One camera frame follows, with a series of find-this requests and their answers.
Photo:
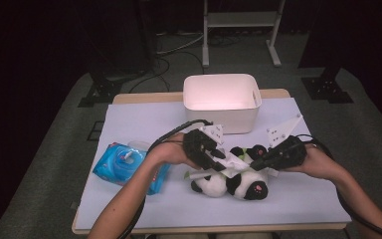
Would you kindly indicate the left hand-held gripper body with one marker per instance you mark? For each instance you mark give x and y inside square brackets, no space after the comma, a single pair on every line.
[195,146]

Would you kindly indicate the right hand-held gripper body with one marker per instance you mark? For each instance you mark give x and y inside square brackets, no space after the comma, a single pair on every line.
[291,152]

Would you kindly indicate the white wet wipe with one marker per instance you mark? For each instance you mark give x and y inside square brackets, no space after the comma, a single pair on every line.
[233,164]

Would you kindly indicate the black metal stand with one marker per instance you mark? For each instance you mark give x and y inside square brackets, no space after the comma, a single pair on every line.
[328,89]
[102,93]

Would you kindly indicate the white metal stand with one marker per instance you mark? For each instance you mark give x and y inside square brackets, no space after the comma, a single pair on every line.
[242,19]

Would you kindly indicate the pale lilac table mat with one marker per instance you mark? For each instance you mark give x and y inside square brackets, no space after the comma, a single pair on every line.
[146,116]

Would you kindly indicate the white plastic storage bin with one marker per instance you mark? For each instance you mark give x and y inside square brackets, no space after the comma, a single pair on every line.
[222,96]

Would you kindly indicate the person's right hand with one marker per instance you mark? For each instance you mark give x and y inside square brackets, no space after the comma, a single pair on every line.
[318,164]

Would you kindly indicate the panda plush toy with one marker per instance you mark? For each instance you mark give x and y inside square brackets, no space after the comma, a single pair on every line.
[245,186]

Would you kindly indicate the blue wet wipes packet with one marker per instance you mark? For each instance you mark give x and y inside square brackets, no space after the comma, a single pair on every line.
[119,166]

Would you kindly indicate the person's left hand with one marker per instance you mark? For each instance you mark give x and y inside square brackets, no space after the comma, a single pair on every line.
[169,151]

